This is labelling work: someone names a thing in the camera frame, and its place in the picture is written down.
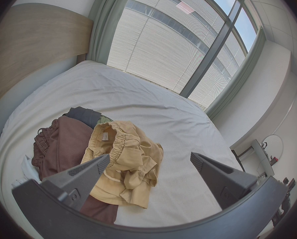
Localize green garment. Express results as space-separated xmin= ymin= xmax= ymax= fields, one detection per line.
xmin=96 ymin=116 xmax=113 ymax=126

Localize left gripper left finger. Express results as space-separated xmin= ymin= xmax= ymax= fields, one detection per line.
xmin=42 ymin=154 xmax=111 ymax=211

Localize dark grey garment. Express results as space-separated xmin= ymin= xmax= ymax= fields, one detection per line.
xmin=65 ymin=107 xmax=102 ymax=129

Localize bed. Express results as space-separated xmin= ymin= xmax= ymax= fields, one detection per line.
xmin=0 ymin=3 xmax=246 ymax=233

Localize brown shorts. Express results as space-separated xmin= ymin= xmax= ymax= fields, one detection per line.
xmin=31 ymin=116 xmax=119 ymax=225

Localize blue-green curtain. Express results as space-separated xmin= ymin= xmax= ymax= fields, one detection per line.
xmin=86 ymin=0 xmax=140 ymax=65

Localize window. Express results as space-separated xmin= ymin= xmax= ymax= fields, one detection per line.
xmin=106 ymin=0 xmax=260 ymax=109

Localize white garment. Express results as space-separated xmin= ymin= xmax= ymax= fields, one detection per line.
xmin=11 ymin=154 xmax=43 ymax=189

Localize beige shorts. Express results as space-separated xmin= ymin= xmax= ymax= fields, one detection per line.
xmin=80 ymin=120 xmax=164 ymax=209

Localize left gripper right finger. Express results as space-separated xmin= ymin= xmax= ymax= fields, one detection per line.
xmin=190 ymin=152 xmax=258 ymax=211

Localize white small table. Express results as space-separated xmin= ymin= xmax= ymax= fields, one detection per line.
xmin=229 ymin=138 xmax=276 ymax=178

